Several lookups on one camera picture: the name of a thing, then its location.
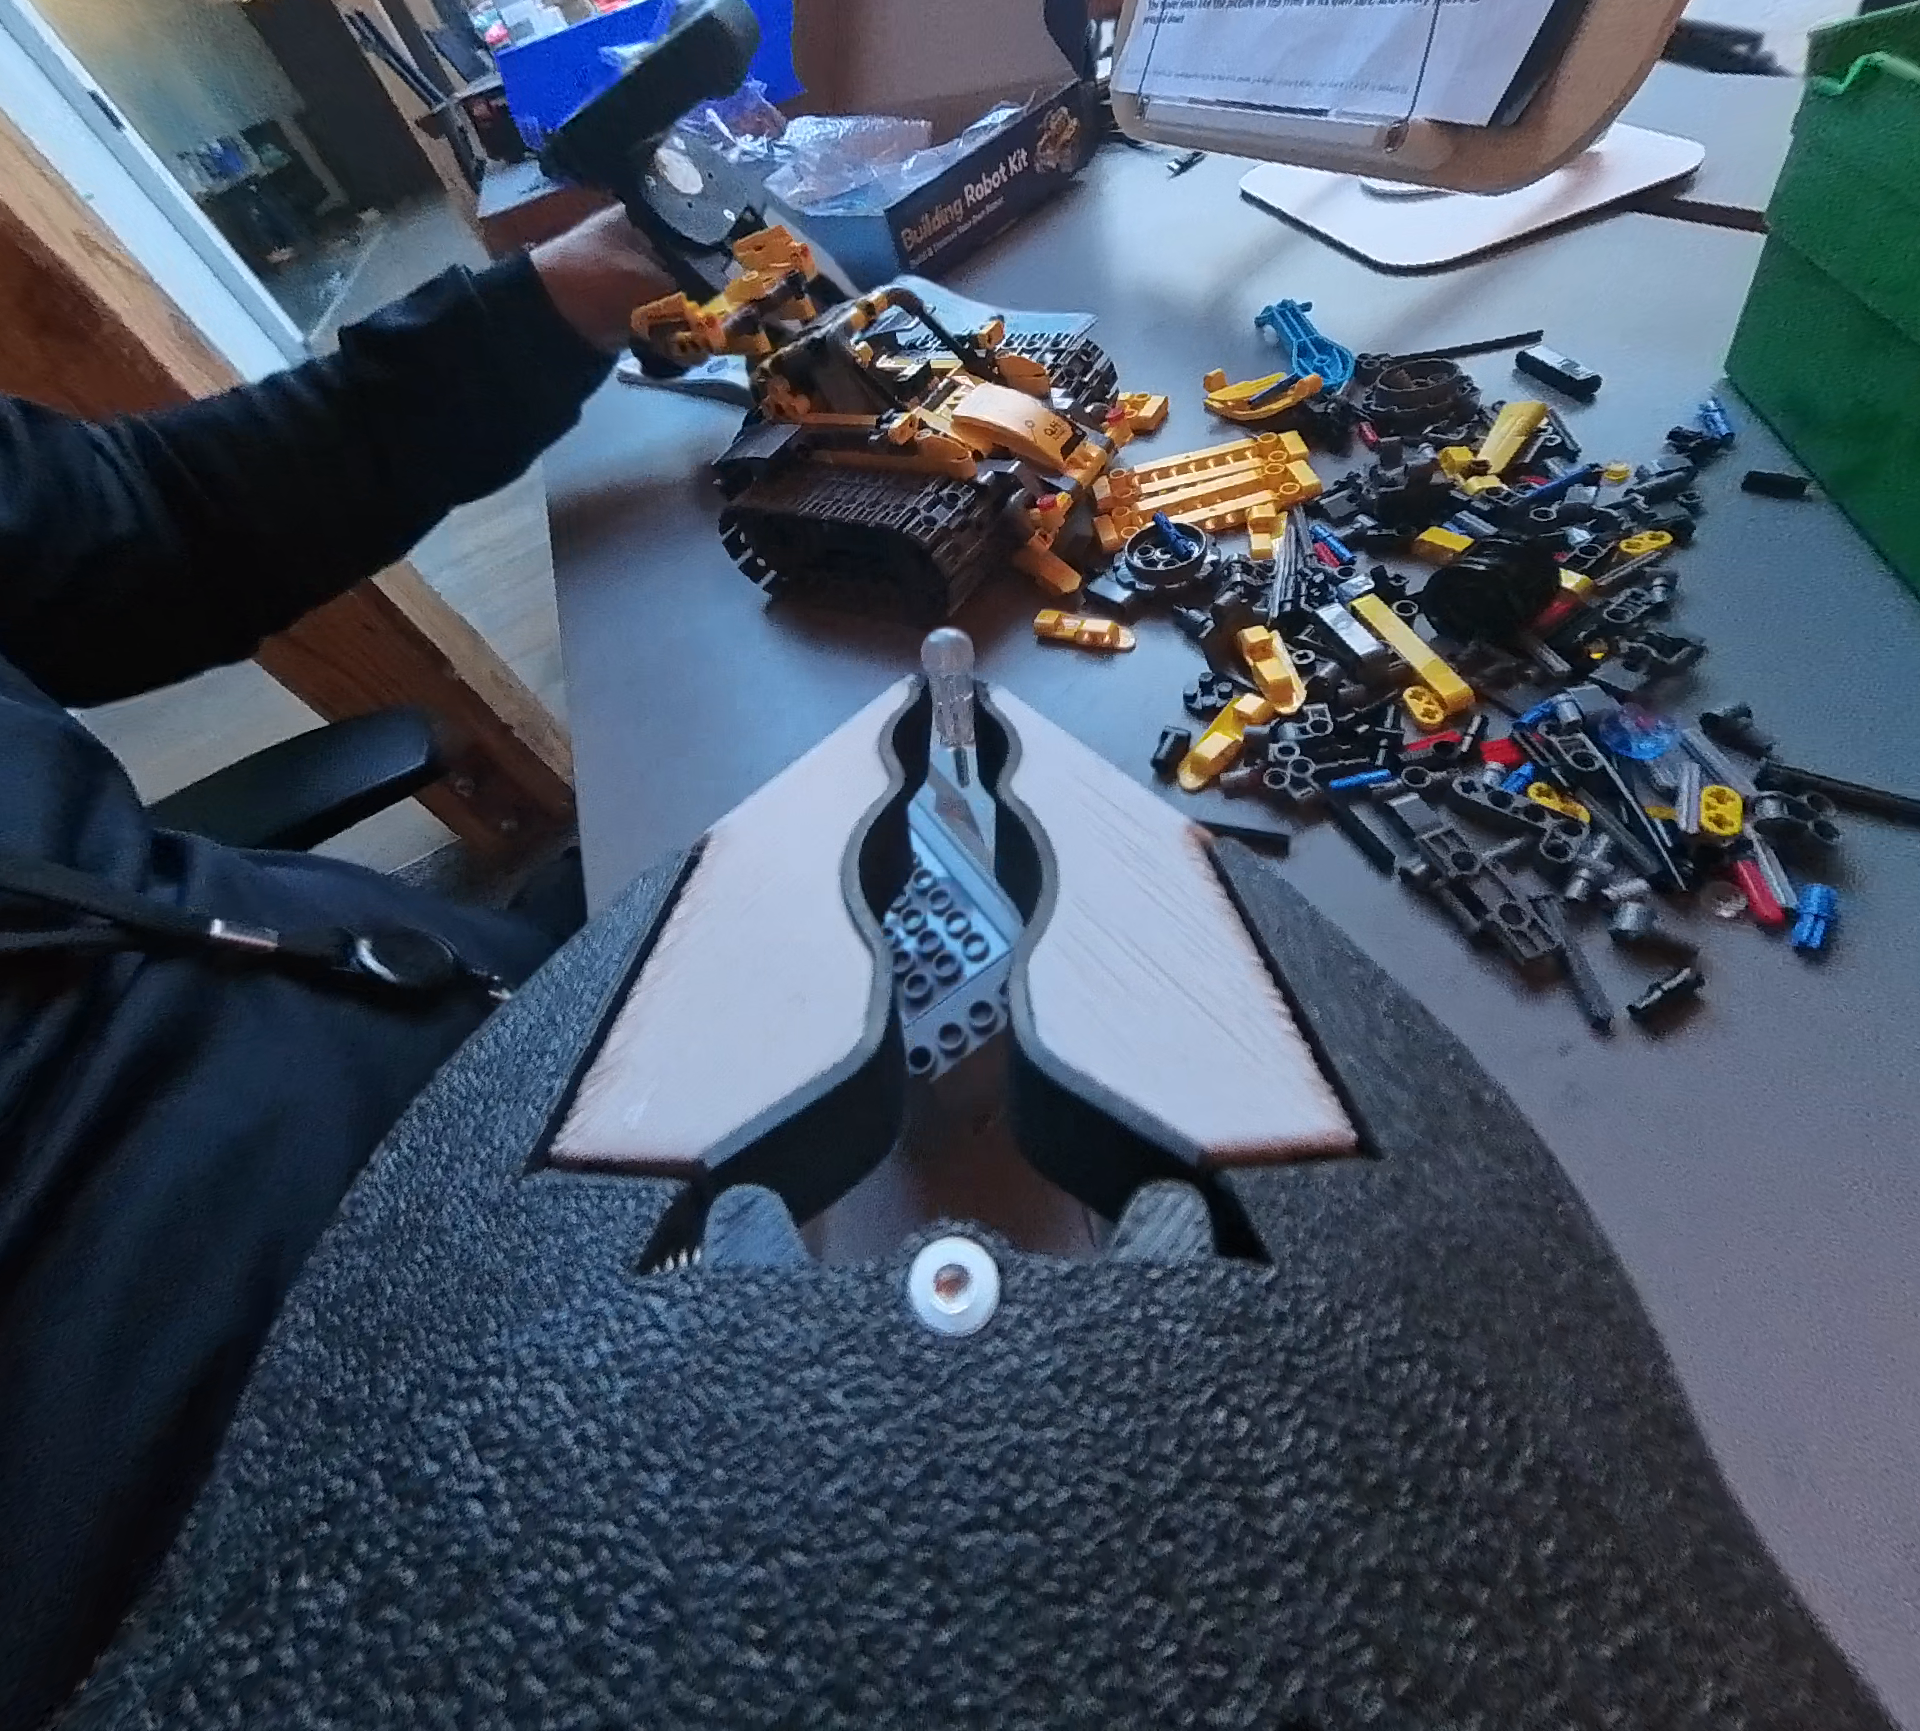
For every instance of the black chair armrest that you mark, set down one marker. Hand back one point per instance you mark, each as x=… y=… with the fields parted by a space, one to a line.
x=315 y=773

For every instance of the black lego pin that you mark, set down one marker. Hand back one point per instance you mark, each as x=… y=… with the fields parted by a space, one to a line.
x=1244 y=837

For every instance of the pile of loose building bricks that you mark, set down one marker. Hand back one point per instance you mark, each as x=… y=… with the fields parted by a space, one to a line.
x=1501 y=713

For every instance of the person's dark clothing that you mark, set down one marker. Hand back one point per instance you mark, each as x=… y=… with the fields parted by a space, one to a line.
x=150 y=1163

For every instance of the blue forked brick tool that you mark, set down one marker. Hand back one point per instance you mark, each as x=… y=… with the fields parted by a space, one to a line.
x=1304 y=345

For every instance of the small yellow brick panel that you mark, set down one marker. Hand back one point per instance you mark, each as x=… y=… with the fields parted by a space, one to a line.
x=1082 y=629

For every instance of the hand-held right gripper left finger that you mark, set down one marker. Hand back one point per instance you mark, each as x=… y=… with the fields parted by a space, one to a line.
x=750 y=953

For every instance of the small black brick pin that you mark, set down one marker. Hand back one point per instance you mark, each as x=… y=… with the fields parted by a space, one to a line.
x=1779 y=483

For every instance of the clear transparent brick piece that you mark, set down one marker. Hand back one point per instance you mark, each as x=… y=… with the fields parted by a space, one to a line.
x=948 y=675

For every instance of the green plastic bin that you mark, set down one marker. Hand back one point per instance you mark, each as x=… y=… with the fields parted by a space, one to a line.
x=1831 y=261

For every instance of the wooden document stand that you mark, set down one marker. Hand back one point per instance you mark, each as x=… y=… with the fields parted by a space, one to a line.
x=1574 y=171

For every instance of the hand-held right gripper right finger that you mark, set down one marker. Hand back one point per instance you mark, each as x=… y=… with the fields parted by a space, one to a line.
x=1185 y=953

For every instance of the person's left hand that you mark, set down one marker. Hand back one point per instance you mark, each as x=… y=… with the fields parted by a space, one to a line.
x=600 y=277

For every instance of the grey studded brick plate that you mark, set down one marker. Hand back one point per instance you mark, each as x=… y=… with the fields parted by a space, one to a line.
x=945 y=967

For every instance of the grey desk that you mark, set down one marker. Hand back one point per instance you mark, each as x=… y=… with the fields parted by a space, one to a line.
x=1501 y=1163

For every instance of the yellow black brick vehicle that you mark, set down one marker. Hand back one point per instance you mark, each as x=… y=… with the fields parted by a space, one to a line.
x=900 y=533

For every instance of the clear plastic bag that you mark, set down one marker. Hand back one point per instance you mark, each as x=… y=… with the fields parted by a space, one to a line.
x=840 y=149

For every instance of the black rectangular brick block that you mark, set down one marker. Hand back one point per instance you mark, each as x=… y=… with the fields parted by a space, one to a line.
x=1561 y=369

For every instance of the person's left forearm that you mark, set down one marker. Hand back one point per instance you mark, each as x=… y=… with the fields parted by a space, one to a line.
x=301 y=471

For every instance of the dark building kit box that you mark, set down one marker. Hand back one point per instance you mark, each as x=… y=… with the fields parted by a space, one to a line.
x=974 y=209

